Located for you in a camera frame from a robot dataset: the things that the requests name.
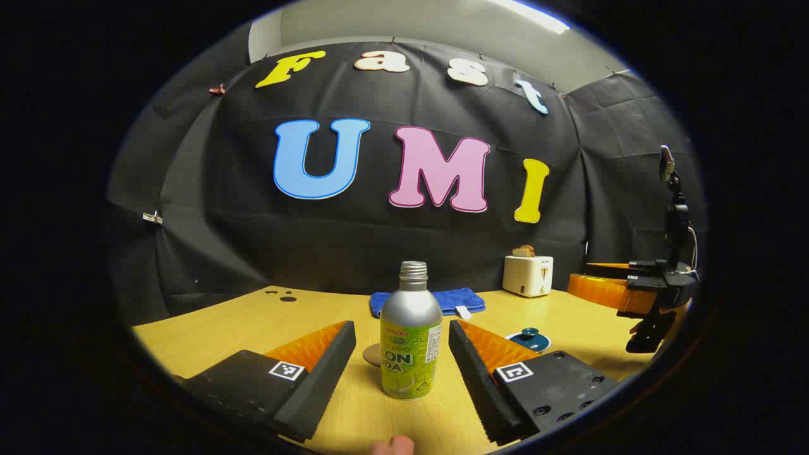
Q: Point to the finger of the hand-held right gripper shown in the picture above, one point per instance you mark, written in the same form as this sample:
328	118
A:
622	272
600	292

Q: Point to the black backdrop cloth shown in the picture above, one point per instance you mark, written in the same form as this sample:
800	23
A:
253	240

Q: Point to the blue towel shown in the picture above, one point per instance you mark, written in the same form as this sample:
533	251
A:
455	300

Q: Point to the white cloth clip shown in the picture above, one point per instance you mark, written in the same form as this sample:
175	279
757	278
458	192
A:
152	218

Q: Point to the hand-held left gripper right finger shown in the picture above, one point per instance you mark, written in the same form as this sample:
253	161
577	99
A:
471	379

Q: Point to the round tan coaster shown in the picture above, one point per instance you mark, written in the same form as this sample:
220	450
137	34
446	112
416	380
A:
371	355

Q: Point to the red cloth clip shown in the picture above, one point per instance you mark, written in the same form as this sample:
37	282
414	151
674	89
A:
217	90

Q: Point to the silver green water bottle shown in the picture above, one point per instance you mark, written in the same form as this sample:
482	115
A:
411	316

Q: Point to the brown bread slice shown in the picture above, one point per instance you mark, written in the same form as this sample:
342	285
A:
523	251

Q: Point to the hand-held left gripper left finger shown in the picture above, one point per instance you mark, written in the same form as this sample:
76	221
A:
328	373

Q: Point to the white toaster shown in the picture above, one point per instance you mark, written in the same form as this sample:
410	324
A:
524	275

